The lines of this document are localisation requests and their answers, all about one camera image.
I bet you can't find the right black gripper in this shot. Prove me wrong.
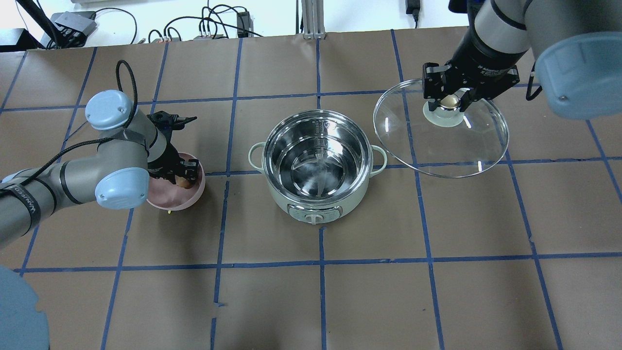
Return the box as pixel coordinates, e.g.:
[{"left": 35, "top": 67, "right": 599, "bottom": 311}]
[{"left": 422, "top": 29, "right": 520, "bottom": 112}]

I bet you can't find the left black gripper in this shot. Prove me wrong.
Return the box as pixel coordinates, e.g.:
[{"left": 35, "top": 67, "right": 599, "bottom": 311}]
[{"left": 148, "top": 142, "right": 199, "bottom": 186}]

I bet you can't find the brown egg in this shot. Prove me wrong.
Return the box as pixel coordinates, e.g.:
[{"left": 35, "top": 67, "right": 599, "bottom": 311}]
[{"left": 175, "top": 175, "right": 193, "bottom": 189}]

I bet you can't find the glass pot lid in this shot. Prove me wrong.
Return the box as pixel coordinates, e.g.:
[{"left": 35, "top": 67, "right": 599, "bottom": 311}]
[{"left": 373, "top": 78, "right": 509, "bottom": 178}]

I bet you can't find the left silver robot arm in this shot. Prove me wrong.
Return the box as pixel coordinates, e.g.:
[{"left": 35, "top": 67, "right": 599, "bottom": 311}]
[{"left": 0, "top": 89, "right": 200, "bottom": 247}]

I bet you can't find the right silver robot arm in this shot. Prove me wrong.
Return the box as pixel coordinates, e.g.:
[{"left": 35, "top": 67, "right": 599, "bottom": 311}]
[{"left": 422, "top": 0, "right": 622, "bottom": 126}]

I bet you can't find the green electric pot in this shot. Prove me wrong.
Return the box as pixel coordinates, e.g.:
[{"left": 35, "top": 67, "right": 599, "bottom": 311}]
[{"left": 247, "top": 109, "right": 387, "bottom": 225}]

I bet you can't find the pink bowl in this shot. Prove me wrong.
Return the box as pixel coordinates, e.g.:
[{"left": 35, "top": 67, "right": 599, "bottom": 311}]
[{"left": 147, "top": 162, "right": 205, "bottom": 211}]

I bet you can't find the grey usb hub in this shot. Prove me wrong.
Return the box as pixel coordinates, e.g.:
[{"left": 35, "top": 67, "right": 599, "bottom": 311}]
[{"left": 51, "top": 11, "right": 96, "bottom": 36}]

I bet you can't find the aluminium frame post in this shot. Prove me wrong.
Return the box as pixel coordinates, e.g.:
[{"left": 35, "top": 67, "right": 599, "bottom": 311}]
[{"left": 300, "top": 0, "right": 326, "bottom": 40}]

